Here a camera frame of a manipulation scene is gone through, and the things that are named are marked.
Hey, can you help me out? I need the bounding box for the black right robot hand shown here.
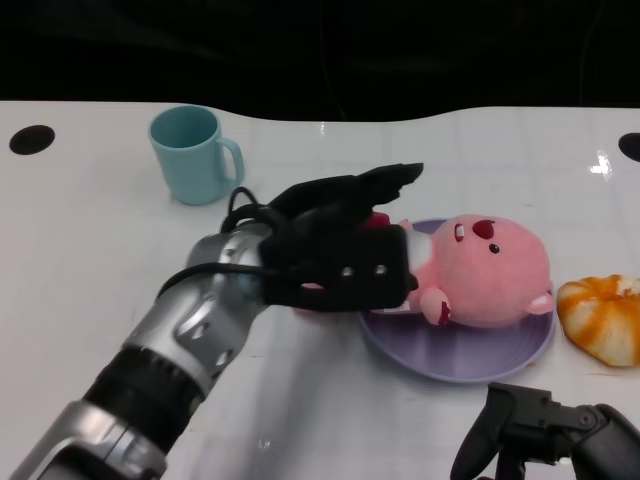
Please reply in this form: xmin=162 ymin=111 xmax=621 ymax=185
xmin=451 ymin=382 xmax=640 ymax=480

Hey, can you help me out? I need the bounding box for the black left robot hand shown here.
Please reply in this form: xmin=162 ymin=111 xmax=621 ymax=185
xmin=257 ymin=162 xmax=425 ymax=314

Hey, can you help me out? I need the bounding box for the pink plush pig doll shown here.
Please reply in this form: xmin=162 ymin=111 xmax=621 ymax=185
xmin=364 ymin=212 xmax=555 ymax=330

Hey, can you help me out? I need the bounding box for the purple plastic plate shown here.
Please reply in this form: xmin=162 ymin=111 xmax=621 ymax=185
xmin=355 ymin=218 xmax=557 ymax=385

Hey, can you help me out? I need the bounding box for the orange white plush pumpkin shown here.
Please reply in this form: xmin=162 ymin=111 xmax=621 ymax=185
xmin=556 ymin=273 xmax=640 ymax=369

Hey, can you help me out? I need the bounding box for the teal plastic mug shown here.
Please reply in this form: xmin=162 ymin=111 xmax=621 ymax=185
xmin=147 ymin=104 xmax=245 ymax=207

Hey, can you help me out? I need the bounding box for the black round table grommet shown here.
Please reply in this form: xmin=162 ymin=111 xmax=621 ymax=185
xmin=618 ymin=132 xmax=640 ymax=162
xmin=8 ymin=124 xmax=55 ymax=157

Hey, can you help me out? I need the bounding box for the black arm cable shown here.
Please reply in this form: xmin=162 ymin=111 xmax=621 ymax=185
xmin=157 ymin=186 xmax=301 ymax=301

